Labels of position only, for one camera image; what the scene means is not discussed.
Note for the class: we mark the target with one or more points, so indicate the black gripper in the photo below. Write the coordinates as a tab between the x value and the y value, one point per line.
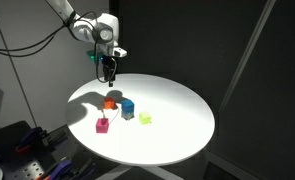
108	61

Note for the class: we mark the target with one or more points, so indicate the orange block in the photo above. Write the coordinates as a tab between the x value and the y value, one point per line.
109	103

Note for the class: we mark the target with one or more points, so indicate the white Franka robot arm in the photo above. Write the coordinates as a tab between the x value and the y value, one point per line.
97	30

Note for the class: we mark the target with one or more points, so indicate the blue block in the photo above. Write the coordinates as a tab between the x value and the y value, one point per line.
127	106

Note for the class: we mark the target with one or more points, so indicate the mulberry pink block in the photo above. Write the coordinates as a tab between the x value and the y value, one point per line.
102	126

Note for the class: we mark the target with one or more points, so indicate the yellow-green block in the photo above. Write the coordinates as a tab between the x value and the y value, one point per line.
145	118

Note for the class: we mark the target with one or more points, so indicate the purple orange spring clamp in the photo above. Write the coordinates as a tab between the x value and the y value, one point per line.
30	140
55	170

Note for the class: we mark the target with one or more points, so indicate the green wrist camera housing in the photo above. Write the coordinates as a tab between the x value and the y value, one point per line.
93	56

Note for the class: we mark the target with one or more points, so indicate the white table pedestal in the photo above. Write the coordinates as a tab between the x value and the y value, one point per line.
137	172

